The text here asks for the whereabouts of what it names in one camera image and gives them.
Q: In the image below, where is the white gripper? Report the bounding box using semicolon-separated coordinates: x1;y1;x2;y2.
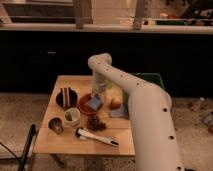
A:
91;73;107;95

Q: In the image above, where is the grey blue sponge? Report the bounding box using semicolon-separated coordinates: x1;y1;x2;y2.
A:
87;95;103;111

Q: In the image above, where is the red bowl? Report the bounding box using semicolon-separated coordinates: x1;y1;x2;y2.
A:
78;94;98;115

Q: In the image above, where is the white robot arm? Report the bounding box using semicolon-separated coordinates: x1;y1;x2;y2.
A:
88;53;184;171

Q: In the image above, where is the black bowl with striped item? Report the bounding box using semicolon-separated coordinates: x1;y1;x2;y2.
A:
56;87;78;109

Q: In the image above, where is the yellow item behind gripper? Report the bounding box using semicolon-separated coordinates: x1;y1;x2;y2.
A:
106;82;122;100

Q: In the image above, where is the orange fruit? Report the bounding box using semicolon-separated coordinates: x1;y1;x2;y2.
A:
110;97;121;110

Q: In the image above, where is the wooden table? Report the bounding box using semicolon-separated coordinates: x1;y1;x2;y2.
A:
33;75;135;156

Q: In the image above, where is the grey cloth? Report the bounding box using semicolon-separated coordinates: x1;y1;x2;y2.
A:
109;108;128;118

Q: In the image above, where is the bunch of dark grapes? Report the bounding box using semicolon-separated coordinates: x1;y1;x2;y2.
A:
87;115;106;131

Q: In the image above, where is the white cup with lime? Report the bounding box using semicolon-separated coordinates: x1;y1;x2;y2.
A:
64;108;80;126

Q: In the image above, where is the green bin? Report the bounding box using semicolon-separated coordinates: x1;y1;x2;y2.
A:
122;72;166;111

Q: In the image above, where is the small dark metal cup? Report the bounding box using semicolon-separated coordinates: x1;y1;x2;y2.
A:
48;117;64;134

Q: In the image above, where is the black pole stand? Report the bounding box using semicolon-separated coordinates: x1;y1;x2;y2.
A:
17;124;36;171

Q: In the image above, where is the white black handled brush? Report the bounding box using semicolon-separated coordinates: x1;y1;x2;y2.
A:
75;127;119;147

